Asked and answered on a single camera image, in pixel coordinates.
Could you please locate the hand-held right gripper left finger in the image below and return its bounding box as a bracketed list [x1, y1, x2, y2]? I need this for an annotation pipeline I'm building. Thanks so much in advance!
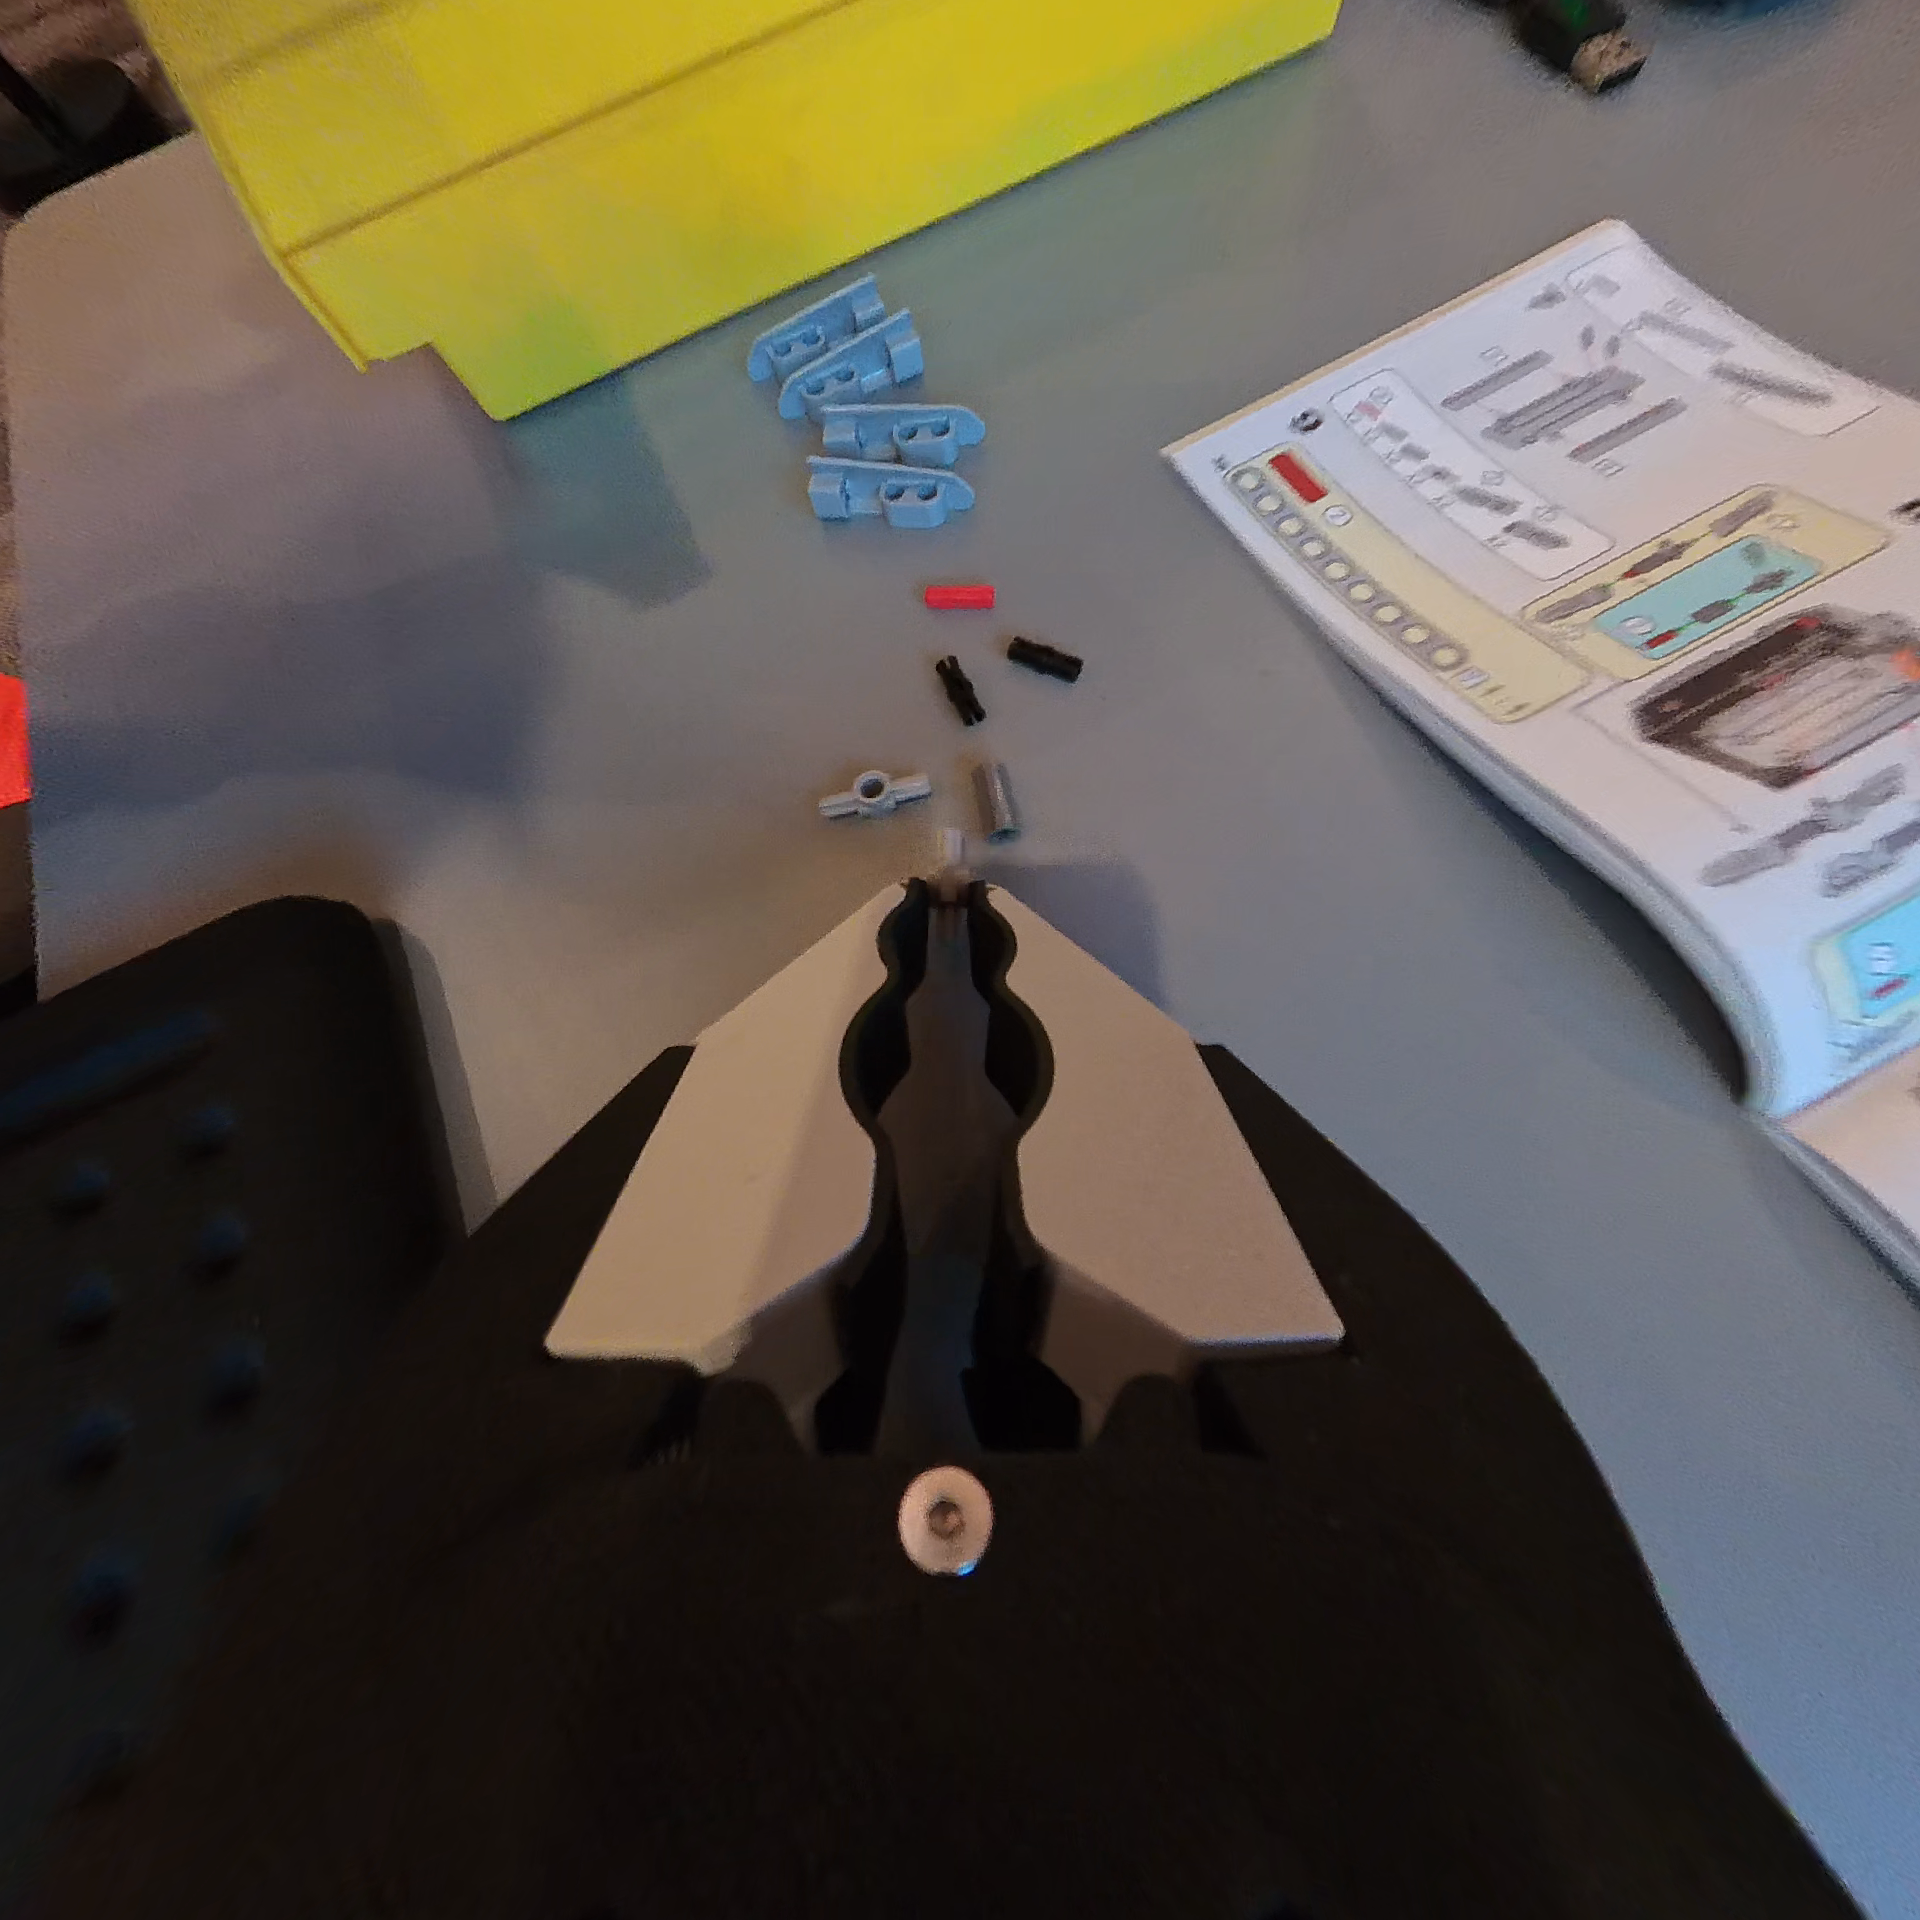
[545, 881, 941, 1450]

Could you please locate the black perforated panel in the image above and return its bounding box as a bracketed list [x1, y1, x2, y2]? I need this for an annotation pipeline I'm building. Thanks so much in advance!
[0, 897, 472, 1877]

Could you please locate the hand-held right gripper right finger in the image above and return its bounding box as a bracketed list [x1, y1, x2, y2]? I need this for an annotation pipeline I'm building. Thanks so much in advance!
[961, 881, 1347, 1444]

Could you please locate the yellow plastic bin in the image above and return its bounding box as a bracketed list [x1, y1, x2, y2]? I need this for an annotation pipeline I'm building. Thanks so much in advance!
[128, 0, 1345, 424]

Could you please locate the dark blocky toy part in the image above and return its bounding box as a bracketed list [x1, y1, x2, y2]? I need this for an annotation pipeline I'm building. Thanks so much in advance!
[1477, 0, 1654, 99]

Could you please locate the grey desk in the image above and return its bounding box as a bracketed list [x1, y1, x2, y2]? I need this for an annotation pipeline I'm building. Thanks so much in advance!
[0, 0, 1920, 1920]

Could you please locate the blue grey curved piece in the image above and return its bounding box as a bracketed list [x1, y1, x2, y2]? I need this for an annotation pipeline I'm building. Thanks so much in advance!
[777, 312, 928, 424]
[816, 402, 989, 462]
[750, 277, 889, 377]
[805, 454, 977, 530]

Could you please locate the open instruction booklet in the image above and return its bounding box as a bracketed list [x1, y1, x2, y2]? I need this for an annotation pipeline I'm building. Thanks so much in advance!
[1161, 220, 1920, 1297]

